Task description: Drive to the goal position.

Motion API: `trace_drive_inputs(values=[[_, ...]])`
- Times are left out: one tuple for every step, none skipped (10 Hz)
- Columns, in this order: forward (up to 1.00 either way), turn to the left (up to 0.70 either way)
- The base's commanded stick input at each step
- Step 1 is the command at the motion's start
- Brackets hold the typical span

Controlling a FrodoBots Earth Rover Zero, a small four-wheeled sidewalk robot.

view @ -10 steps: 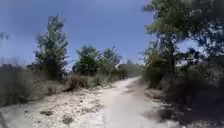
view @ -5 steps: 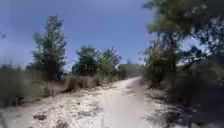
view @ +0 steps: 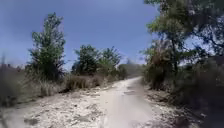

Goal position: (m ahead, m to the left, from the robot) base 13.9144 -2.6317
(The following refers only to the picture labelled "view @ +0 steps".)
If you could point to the distant hazy trees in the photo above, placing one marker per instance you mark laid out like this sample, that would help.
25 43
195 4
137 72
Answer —
132 69

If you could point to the round green tree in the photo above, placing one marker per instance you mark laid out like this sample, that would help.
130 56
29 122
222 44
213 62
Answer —
110 60
87 60

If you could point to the large pine tree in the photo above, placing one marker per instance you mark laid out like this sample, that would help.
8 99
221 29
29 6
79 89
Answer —
186 30

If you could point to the tall slender green tree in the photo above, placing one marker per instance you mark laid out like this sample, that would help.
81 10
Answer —
48 50

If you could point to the pale dirt path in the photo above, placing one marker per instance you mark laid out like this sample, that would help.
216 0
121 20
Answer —
121 106

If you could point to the dark bushes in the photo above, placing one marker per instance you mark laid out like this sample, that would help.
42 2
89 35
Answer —
196 86

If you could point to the dry grass and bushes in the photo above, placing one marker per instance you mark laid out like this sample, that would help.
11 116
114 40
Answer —
40 85

